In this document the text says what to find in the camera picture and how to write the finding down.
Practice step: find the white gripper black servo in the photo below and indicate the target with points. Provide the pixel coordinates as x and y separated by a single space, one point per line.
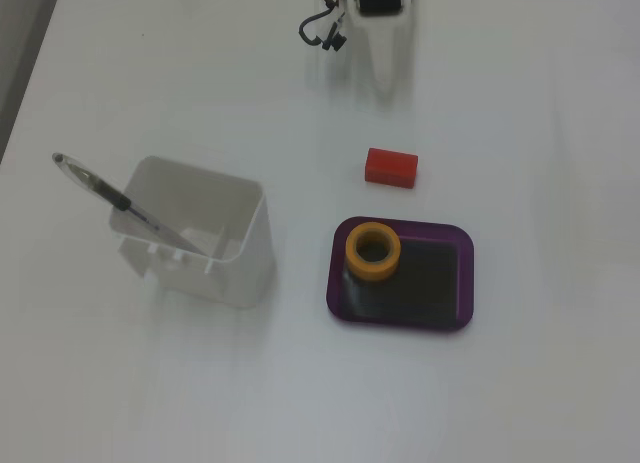
378 0

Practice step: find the red cube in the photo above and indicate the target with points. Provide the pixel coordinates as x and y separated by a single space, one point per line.
391 168

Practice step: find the white plastic box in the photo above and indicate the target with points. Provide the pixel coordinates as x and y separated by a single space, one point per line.
200 233

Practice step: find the small black connector plug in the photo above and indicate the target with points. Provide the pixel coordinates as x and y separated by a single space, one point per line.
334 42

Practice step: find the yellow tape roll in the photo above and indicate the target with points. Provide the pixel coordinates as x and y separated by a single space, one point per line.
373 265

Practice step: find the purple metal tray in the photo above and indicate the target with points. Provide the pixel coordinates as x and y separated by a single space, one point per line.
430 283

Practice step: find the clear black ballpoint pen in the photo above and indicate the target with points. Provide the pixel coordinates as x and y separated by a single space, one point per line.
107 195

